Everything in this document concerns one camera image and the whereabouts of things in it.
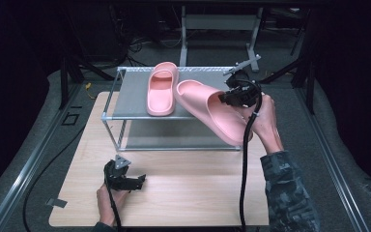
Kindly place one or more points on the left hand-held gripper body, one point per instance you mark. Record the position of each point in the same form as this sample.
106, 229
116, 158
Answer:
117, 179

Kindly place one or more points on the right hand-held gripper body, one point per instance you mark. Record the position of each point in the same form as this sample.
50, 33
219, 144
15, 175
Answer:
244, 93

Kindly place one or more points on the pink foam slipper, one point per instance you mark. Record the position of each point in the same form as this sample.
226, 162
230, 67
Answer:
203, 103
161, 93

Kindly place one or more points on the grey metal shoe rack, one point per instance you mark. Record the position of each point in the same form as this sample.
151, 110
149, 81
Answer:
135, 96

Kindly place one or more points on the person's left hand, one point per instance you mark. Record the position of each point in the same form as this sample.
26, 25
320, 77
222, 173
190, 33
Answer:
106, 203

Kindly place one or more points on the person's right hand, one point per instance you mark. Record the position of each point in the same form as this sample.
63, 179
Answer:
265, 125

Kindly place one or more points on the grey tape piece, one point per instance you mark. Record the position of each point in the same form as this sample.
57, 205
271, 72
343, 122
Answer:
57, 203

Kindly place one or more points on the black metal stand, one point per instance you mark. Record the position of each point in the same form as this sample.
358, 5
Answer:
309, 80
65, 77

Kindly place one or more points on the black tape strip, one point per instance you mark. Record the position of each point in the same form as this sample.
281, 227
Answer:
76, 107

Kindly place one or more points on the yellow tag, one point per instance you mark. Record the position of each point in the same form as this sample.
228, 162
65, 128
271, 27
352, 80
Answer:
88, 86

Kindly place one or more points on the grey metal stand frame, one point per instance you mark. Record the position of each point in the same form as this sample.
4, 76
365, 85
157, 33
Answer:
220, 22

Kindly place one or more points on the aluminium floor rail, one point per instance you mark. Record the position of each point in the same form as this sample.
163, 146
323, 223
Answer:
331, 161
29, 167

